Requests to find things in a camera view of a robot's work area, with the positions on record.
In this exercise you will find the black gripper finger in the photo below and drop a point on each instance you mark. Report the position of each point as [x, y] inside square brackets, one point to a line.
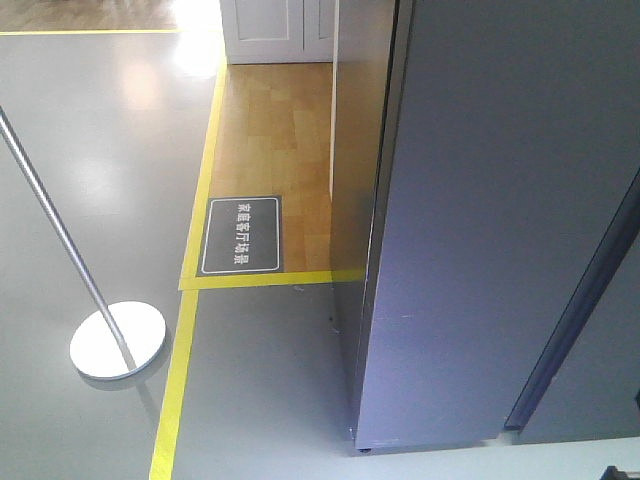
[613, 473]

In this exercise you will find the open fridge door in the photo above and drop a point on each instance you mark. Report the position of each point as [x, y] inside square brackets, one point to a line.
[517, 140]

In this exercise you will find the dark floor sign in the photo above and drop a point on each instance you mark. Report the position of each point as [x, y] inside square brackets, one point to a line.
[242, 235]

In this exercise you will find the silver floor lamp stand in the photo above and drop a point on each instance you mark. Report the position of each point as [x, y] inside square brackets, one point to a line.
[119, 339]

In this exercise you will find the white panelled cabinet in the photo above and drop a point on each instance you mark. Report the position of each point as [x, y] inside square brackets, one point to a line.
[278, 31]

